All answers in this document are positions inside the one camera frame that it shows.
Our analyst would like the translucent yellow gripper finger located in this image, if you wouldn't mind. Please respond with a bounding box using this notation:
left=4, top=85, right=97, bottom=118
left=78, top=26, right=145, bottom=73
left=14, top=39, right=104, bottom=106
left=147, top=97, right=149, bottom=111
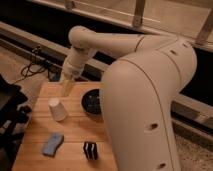
left=60, top=76, right=75, bottom=96

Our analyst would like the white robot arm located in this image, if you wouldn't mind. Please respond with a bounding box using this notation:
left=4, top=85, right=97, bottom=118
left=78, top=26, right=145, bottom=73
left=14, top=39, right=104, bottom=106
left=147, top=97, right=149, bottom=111
left=62, top=26, right=197, bottom=171

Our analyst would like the black and white eraser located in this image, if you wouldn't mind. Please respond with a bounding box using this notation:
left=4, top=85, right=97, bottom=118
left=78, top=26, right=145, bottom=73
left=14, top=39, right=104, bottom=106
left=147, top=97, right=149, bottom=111
left=83, top=141, right=98, bottom=160

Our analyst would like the blue object behind table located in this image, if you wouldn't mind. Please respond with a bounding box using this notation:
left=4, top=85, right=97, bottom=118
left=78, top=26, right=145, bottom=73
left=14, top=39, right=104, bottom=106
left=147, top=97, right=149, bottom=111
left=50, top=74, right=61, bottom=82

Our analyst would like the black bowl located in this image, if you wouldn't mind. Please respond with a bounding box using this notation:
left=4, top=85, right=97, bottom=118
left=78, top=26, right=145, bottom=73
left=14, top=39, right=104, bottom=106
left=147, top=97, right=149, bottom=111
left=81, top=89, right=101, bottom=116

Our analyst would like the black equipment on left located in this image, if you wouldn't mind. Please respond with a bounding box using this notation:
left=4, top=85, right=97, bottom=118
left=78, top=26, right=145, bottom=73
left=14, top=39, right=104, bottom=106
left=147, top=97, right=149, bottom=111
left=0, top=74, right=32, bottom=171

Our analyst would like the blue sponge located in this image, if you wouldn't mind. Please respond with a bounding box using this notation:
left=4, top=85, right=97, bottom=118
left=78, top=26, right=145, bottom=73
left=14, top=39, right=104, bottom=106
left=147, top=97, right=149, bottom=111
left=42, top=132, right=64, bottom=157

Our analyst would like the black cable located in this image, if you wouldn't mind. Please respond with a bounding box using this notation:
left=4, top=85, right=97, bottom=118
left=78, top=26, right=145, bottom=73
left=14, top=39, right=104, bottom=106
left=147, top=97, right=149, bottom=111
left=13, top=46, right=54, bottom=84

